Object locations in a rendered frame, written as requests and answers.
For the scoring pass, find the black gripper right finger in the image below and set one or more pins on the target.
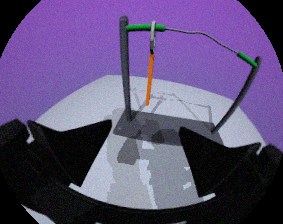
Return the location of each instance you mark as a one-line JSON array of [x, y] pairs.
[[209, 161]]

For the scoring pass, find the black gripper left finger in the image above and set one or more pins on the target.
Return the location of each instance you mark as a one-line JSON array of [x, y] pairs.
[[76, 149]]

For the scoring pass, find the orange handle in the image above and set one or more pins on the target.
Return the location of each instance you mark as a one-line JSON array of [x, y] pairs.
[[151, 58]]

